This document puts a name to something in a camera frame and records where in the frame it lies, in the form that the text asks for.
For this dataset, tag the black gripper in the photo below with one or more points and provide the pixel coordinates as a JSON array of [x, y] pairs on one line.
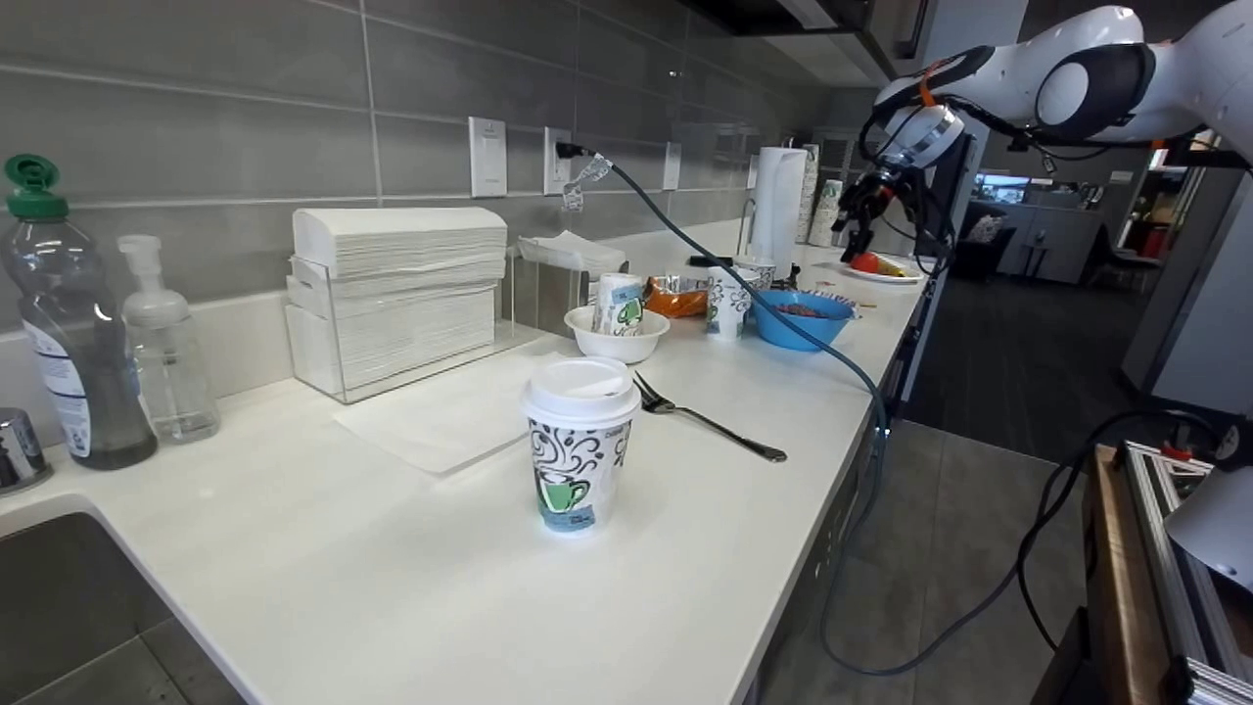
[[857, 210]]

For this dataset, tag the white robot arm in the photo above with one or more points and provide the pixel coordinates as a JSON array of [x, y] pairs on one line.
[[1086, 82]]

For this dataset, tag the blue bowl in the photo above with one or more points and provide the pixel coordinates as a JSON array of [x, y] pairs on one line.
[[797, 319]]

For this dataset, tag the small cup in bowl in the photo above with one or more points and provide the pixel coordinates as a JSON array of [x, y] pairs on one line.
[[616, 305]]

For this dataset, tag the small white bowl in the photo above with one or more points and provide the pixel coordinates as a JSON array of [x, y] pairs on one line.
[[616, 347]]

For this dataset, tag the paper towel roll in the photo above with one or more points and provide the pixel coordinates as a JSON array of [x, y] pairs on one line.
[[779, 187]]

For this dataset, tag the patterned paper cup near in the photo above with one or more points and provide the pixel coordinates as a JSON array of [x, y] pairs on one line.
[[724, 309]]

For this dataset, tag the snack wrappers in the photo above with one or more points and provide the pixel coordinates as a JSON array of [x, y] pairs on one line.
[[680, 295]]

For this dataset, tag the metal fork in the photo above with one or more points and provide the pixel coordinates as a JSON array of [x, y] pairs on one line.
[[664, 407]]

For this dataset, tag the metal napkin holder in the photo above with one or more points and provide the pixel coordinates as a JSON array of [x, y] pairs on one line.
[[555, 274]]

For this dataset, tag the lidded paper coffee cup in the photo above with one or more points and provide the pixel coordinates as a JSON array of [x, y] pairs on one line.
[[581, 416]]

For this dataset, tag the clear pump soap bottle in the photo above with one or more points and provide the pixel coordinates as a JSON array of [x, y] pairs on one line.
[[166, 355]]

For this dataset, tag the green cap dish soap bottle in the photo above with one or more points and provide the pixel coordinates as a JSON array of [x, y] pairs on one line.
[[68, 315]]

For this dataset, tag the kitchen faucet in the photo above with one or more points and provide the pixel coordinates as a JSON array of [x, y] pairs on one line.
[[22, 454]]

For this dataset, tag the kitchen sink basin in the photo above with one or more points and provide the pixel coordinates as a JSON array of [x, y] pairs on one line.
[[79, 624]]

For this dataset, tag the white wall outlet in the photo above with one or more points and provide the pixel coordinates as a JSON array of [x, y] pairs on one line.
[[556, 165]]

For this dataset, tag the white light switch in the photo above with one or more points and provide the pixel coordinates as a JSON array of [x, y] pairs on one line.
[[488, 160]]

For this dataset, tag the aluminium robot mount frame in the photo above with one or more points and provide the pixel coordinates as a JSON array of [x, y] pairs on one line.
[[1160, 624]]

